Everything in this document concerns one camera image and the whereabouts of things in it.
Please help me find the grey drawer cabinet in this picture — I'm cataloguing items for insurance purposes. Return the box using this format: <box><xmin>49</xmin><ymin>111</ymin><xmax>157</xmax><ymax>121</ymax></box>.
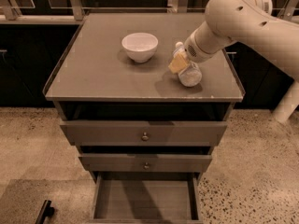
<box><xmin>42</xmin><ymin>12</ymin><xmax>246</xmax><ymax>224</ymax></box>

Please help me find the grey top drawer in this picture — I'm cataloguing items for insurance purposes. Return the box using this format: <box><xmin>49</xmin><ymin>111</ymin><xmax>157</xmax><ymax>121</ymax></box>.
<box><xmin>61</xmin><ymin>120</ymin><xmax>227</xmax><ymax>147</ymax></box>

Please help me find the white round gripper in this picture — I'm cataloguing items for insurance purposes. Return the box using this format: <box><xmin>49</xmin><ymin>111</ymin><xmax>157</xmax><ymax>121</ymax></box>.
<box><xmin>168</xmin><ymin>33</ymin><xmax>213</xmax><ymax>74</ymax></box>

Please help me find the black object on floor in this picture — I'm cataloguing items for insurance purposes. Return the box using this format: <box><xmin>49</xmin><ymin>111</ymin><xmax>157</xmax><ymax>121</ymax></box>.
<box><xmin>35</xmin><ymin>200</ymin><xmax>55</xmax><ymax>224</ymax></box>

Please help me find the grey open bottom drawer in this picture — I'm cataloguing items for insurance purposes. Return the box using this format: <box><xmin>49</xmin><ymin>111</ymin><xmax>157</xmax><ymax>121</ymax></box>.
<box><xmin>89</xmin><ymin>172</ymin><xmax>203</xmax><ymax>224</ymax></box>

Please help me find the metal railing frame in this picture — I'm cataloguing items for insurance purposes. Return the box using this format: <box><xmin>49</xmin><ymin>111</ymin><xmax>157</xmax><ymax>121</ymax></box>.
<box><xmin>0</xmin><ymin>0</ymin><xmax>298</xmax><ymax>24</ymax></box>

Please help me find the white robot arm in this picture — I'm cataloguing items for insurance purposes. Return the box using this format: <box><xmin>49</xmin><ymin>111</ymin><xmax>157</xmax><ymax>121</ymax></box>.
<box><xmin>169</xmin><ymin>0</ymin><xmax>299</xmax><ymax>81</ymax></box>

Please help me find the white ceramic bowl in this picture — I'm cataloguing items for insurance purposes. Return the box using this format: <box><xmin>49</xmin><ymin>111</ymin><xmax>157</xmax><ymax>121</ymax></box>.
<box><xmin>121</xmin><ymin>33</ymin><xmax>159</xmax><ymax>63</ymax></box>

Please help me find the grey middle drawer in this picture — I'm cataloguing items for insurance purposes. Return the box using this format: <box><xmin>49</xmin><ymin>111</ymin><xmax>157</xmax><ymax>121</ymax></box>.
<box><xmin>78</xmin><ymin>154</ymin><xmax>212</xmax><ymax>173</ymax></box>

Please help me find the clear blue plastic bottle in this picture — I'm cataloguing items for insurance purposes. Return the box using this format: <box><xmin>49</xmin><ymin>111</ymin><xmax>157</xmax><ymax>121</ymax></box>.
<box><xmin>173</xmin><ymin>42</ymin><xmax>202</xmax><ymax>88</ymax></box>

